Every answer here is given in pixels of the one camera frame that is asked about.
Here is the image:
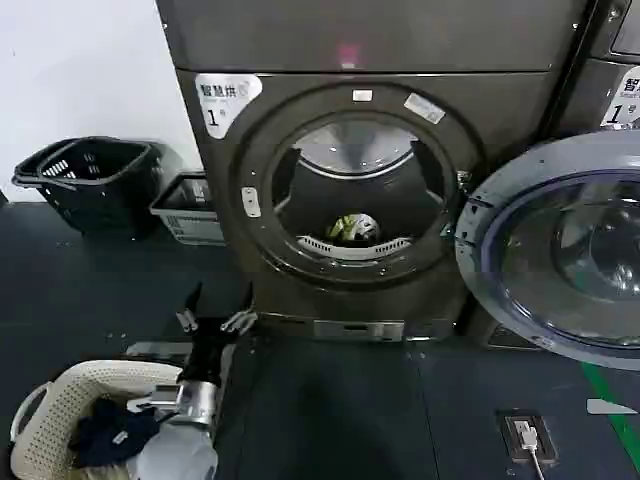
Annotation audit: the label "white perforated laundry basket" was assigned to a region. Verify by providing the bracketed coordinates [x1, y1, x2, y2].
[9, 359, 186, 480]

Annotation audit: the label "round glass dryer door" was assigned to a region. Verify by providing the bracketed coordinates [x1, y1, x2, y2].
[451, 130, 640, 372]

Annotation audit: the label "white number label sticker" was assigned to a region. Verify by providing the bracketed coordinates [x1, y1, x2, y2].
[194, 73, 264, 141]
[601, 66, 640, 127]

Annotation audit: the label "grey neighbouring dryer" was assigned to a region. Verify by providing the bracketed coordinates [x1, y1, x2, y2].
[548, 0, 640, 351]

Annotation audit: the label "white plug with cable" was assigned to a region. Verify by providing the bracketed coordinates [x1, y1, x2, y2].
[513, 418, 550, 480]

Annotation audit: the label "grey dryer with open drum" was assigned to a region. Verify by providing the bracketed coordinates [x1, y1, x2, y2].
[153, 0, 601, 346]

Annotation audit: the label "green and white clothes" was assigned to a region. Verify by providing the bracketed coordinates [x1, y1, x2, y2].
[326, 213, 382, 245]

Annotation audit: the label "grey plastic basket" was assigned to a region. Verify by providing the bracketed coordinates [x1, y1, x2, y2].
[148, 171, 227, 247]

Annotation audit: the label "black plastic basket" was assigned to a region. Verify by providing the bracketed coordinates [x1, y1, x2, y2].
[12, 136, 169, 239]

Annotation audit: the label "green floor tape strip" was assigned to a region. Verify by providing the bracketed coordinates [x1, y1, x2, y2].
[579, 359, 640, 480]

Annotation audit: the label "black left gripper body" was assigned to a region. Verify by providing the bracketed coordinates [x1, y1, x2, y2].
[181, 317, 227, 387]

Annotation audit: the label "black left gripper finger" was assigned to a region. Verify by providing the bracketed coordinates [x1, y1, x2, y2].
[176, 281, 204, 333]
[219, 282, 257, 335]

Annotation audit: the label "dark navy garment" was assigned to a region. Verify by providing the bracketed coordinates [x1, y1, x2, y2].
[68, 396, 162, 471]

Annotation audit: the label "black floor socket box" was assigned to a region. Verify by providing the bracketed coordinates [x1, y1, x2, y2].
[496, 409, 560, 470]

